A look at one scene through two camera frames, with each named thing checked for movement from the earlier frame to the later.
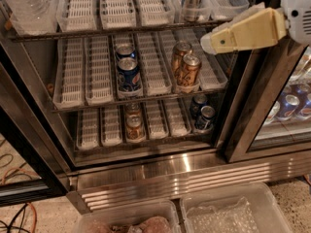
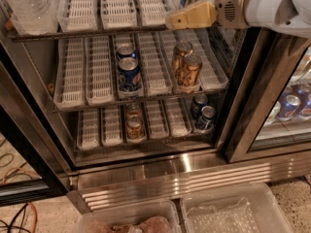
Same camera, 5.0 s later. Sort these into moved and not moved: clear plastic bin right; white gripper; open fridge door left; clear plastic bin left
Moved: white gripper
Not moved: clear plastic bin right; open fridge door left; clear plastic bin left
